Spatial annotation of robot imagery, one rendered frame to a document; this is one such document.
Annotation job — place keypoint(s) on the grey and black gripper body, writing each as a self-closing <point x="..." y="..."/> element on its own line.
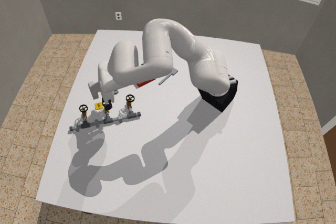
<point x="108" y="96"/>

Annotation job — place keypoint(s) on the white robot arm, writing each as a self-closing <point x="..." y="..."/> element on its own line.
<point x="207" y="67"/>

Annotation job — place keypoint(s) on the yellow tag on chain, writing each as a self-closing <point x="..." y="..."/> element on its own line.
<point x="98" y="105"/>

